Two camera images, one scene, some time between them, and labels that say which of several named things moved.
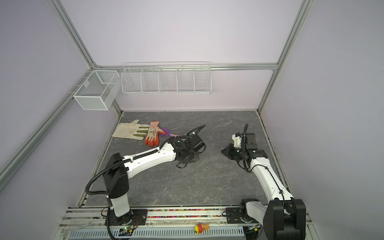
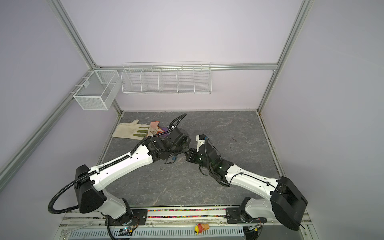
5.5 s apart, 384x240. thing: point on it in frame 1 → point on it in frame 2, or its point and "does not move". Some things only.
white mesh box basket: x=99 y=90 does not move
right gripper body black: x=235 y=153 → x=196 y=158
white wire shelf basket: x=166 y=78 does not move
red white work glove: x=153 y=138 does not move
